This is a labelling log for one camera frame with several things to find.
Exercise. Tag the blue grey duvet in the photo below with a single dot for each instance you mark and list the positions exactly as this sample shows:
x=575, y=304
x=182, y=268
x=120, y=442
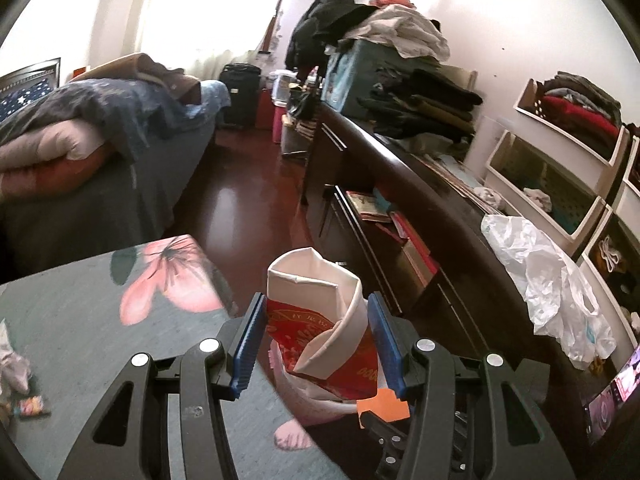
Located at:
x=110, y=110

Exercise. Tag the white crumpled cloth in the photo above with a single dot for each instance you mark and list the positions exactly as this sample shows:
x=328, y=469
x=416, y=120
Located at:
x=537, y=199

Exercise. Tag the black coat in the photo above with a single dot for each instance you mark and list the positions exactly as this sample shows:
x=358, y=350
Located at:
x=320, y=20

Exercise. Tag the red and white paper bag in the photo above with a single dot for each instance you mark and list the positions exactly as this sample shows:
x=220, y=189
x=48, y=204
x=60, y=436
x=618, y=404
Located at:
x=320, y=320

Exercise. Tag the dark wooden dresser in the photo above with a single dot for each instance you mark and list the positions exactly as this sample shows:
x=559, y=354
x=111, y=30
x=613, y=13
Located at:
x=450, y=200

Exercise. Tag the red container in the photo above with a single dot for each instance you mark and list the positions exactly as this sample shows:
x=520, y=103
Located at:
x=279, y=125

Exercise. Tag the white plastic bag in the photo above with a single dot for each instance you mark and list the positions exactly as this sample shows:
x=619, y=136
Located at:
x=540, y=270

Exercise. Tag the bed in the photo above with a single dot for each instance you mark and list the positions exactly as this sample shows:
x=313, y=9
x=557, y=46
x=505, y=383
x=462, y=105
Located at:
x=100, y=210

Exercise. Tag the red books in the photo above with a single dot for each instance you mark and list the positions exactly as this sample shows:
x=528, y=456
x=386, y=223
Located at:
x=415, y=250

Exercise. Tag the crumpled pale wrapper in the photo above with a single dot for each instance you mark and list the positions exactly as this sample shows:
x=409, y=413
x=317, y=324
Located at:
x=15, y=365

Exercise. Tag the pile of white clothes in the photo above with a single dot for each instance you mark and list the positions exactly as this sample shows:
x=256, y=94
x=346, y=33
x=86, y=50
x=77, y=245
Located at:
x=405, y=32

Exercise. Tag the sheer white curtain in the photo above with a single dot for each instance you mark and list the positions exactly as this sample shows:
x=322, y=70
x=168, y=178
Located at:
x=200, y=20

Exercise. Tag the blue star pillow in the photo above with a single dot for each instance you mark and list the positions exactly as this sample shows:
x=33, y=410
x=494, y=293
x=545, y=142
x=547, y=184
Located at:
x=25, y=97

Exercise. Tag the black handbag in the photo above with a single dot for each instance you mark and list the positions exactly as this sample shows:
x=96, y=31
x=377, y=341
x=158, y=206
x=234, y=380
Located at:
x=302, y=102

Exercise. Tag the dark wooden headboard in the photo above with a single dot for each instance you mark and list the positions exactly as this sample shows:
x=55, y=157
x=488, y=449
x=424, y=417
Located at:
x=35, y=72

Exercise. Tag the stack of red grey clothes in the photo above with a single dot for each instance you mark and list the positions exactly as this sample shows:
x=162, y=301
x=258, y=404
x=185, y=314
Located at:
x=580, y=105

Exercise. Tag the floral tablecloth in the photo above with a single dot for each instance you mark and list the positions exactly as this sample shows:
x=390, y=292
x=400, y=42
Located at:
x=100, y=335

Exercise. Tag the brown blanket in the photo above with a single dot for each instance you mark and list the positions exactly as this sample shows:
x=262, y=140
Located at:
x=150, y=72

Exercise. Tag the teal storage box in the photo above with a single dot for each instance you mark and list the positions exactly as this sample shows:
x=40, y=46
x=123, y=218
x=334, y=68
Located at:
x=350, y=80

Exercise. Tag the folded pink quilt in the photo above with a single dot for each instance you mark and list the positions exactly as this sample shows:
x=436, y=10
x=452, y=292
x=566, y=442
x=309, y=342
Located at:
x=50, y=155

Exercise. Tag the white storage bin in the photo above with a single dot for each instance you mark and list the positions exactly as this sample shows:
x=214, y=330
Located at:
x=505, y=180
x=600, y=240
x=550, y=120

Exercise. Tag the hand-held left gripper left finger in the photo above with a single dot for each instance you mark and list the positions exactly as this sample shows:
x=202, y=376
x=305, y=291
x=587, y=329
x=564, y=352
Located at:
x=250, y=345

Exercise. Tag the black suitcase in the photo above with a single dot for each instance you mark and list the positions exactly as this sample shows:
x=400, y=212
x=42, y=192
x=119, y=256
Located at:
x=240, y=95

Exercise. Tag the clear plastic jug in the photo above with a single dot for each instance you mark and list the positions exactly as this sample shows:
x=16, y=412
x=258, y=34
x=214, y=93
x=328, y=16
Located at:
x=282, y=87

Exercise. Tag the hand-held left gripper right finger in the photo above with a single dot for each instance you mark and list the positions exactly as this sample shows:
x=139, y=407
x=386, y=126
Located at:
x=385, y=345

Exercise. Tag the book with pale cover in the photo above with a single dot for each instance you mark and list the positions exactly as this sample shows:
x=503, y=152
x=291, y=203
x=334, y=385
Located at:
x=367, y=206

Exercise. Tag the orange red box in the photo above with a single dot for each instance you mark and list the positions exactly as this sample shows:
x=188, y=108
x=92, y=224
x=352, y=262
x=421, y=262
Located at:
x=81, y=71

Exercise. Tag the colourful printed sheet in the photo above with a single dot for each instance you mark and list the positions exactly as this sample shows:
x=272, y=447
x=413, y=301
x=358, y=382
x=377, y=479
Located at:
x=610, y=400

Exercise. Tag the small colourful candy wrapper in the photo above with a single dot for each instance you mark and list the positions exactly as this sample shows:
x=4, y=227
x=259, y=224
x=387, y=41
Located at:
x=32, y=406

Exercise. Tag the stack of dark folded clothes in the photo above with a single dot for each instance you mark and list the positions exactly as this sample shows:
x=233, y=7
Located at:
x=425, y=105

